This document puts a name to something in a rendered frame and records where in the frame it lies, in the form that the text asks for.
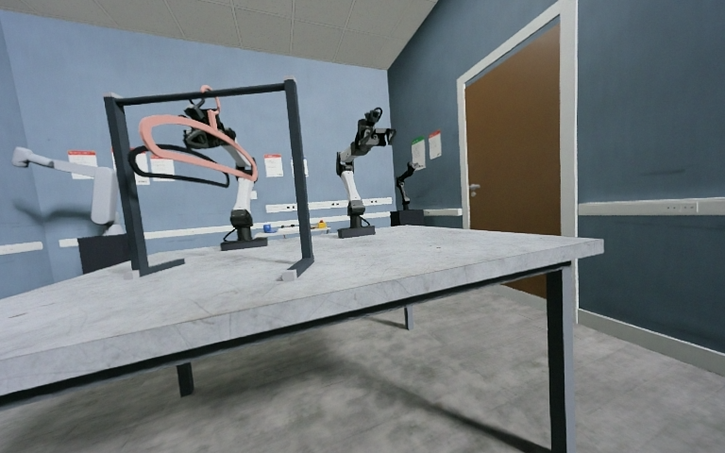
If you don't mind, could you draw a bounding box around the pink clothes hanger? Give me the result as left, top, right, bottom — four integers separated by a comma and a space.
139, 97, 257, 181

